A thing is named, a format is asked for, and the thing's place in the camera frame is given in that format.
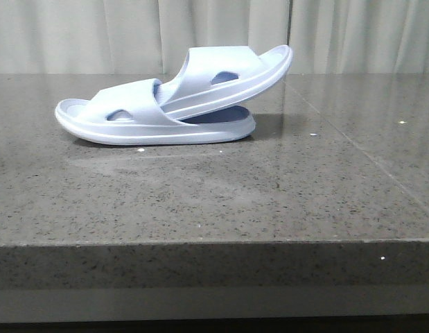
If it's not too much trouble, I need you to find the pale curtain right panel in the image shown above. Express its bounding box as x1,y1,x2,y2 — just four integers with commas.
289,1,429,74

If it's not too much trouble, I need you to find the light blue slipper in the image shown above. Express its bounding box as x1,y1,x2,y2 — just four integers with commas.
154,45,293,120
55,79,256,146

